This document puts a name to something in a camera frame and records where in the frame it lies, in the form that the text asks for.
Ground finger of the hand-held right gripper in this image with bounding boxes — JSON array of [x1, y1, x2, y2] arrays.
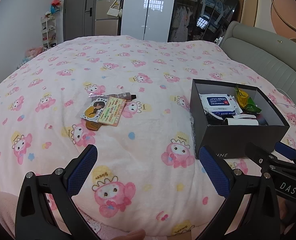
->
[[245, 142, 276, 167], [274, 141, 296, 161]]

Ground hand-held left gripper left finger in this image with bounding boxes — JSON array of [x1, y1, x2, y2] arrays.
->
[[15, 144, 98, 240]]

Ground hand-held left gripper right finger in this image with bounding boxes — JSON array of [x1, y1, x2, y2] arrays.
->
[[199, 146, 287, 240]]

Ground black cardboard box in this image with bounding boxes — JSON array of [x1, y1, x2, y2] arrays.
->
[[190, 78, 291, 160]]

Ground brown wooden comb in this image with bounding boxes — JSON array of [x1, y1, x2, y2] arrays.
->
[[84, 120, 104, 131]]

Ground person's right hand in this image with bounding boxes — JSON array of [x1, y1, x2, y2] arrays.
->
[[278, 197, 296, 229]]

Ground white plastic device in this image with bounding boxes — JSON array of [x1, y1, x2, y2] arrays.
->
[[224, 114, 260, 127]]

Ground green candy wrapper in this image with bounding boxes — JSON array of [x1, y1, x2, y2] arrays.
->
[[245, 97, 262, 113]]

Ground blue wet wipes packet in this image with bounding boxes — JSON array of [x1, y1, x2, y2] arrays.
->
[[210, 107, 242, 117]]

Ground yellow candy wrapper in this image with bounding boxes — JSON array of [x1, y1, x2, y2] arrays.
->
[[234, 86, 250, 107]]

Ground cartoon girl sticker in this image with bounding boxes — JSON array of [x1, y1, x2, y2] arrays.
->
[[80, 93, 109, 121]]

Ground white wet wipes packet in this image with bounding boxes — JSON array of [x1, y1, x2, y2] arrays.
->
[[199, 93, 239, 111]]

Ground brown cosmetic tube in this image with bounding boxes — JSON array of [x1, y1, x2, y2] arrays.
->
[[107, 92, 137, 102]]

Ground grey padded headboard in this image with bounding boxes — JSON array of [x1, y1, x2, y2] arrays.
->
[[219, 21, 296, 140]]

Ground pink cartoon printed blanket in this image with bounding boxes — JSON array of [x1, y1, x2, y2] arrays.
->
[[0, 34, 296, 240]]

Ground pink toy pile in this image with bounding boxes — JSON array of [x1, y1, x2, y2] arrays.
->
[[25, 46, 44, 58]]

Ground white shelf rack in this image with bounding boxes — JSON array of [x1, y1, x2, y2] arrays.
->
[[40, 17, 57, 51]]

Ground beige drawer cabinet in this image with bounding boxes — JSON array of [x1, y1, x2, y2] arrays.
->
[[95, 0, 121, 36]]

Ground black oval mirror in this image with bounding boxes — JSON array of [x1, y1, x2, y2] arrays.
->
[[202, 0, 240, 43]]

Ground dark glass door cabinet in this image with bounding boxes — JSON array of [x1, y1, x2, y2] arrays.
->
[[167, 0, 225, 43]]

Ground white handbag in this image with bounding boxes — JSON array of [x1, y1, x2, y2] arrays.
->
[[106, 0, 120, 18]]

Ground red and blue plush toy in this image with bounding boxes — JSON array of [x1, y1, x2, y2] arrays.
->
[[50, 0, 63, 15]]

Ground white glossy wardrobe door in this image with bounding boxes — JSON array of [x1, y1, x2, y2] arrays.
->
[[120, 0, 178, 42]]

